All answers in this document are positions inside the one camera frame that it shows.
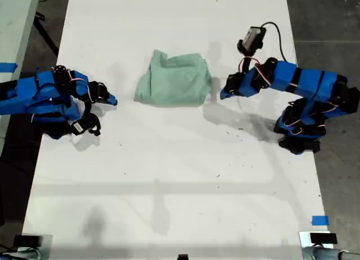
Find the pale green T-shirt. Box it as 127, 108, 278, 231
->
133, 49, 213, 107

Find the blue tape strip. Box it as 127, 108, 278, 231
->
0, 62, 18, 73
311, 215, 329, 226

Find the black stand leg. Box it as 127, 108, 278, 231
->
33, 14, 60, 56

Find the pale side table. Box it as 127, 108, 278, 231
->
0, 0, 42, 156

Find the grey tube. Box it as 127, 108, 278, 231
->
302, 245, 360, 260

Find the black camera stalk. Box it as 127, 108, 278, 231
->
83, 101, 93, 120
243, 55, 254, 75

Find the black camera box white label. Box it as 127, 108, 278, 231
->
69, 115, 92, 137

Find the black camera box grey face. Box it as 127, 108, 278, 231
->
237, 25, 267, 56

